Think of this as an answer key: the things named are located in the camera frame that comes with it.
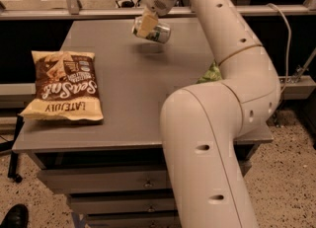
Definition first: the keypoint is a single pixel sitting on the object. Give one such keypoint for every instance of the green 7up soda can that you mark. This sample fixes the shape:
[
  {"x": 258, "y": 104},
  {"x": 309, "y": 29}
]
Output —
[{"x": 160, "y": 33}]

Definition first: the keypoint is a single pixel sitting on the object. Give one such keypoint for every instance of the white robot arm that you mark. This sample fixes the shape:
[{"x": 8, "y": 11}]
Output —
[{"x": 199, "y": 123}]

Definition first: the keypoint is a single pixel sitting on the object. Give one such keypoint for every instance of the green kettle chips bag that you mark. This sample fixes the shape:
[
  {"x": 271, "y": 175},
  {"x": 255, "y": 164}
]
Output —
[{"x": 211, "y": 75}]

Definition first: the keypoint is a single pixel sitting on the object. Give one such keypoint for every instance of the brown sea salt chips bag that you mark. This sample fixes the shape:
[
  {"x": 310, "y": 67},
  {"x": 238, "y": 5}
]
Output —
[{"x": 66, "y": 87}]

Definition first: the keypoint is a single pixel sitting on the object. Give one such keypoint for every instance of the grey drawer cabinet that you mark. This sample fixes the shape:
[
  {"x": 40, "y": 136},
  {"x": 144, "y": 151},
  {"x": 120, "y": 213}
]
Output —
[{"x": 114, "y": 169}]

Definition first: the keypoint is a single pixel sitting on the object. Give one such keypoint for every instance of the black chair leg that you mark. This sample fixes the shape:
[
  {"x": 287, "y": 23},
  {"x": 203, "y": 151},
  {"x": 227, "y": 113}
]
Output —
[{"x": 13, "y": 165}]

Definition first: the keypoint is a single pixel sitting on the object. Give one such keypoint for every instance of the black leather shoe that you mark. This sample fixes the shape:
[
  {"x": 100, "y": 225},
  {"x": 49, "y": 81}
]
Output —
[{"x": 16, "y": 217}]

